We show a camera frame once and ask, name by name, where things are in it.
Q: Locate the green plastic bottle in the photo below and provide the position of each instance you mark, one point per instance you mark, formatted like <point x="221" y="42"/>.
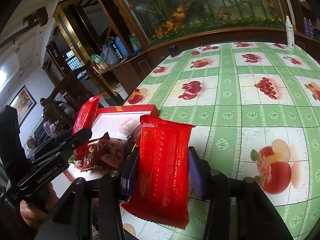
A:
<point x="135" y="42"/>

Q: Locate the small white bucket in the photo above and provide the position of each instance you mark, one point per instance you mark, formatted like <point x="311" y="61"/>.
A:
<point x="119" y="90"/>

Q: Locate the framed wall picture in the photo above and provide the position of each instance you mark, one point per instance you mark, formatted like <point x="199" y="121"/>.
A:
<point x="22" y="103"/>

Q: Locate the grey kettle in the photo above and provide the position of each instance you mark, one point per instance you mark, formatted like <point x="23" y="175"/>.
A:
<point x="110" y="55"/>

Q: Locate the red gift box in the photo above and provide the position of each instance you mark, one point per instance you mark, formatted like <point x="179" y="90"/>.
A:
<point x="125" y="110"/>

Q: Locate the green plastic bag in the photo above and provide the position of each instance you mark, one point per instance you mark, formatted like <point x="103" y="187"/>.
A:
<point x="96" y="58"/>

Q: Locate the pale pink white snack packet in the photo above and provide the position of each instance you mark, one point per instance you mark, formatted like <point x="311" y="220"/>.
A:
<point x="126" y="127"/>

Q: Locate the person's left hand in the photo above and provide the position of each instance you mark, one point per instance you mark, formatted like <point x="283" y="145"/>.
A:
<point x="30" y="210"/>

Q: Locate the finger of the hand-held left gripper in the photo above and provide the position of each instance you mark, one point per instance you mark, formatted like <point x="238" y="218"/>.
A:
<point x="75" y="138"/>

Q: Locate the small black object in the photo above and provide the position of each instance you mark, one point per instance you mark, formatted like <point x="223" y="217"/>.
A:
<point x="173" y="50"/>

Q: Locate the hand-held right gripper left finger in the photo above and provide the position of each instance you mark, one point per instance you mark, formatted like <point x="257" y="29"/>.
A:
<point x="131" y="170"/>

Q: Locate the white spray bottle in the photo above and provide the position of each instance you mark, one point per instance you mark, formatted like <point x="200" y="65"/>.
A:
<point x="290" y="33"/>

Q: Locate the glass panel with artificial flowers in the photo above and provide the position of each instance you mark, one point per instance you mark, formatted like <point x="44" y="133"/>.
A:
<point x="212" y="2"/>

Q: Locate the dark wooden chair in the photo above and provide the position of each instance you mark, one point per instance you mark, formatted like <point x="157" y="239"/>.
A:
<point x="67" y="85"/>

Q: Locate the red foil snack packet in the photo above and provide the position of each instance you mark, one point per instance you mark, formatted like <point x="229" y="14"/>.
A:
<point x="162" y="170"/>
<point x="86" y="115"/>

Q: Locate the dark brown snack packet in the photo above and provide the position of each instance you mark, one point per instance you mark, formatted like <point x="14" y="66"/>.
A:
<point x="96" y="152"/>

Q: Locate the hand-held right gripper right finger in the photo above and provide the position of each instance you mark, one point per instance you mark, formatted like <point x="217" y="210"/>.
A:
<point x="196" y="175"/>

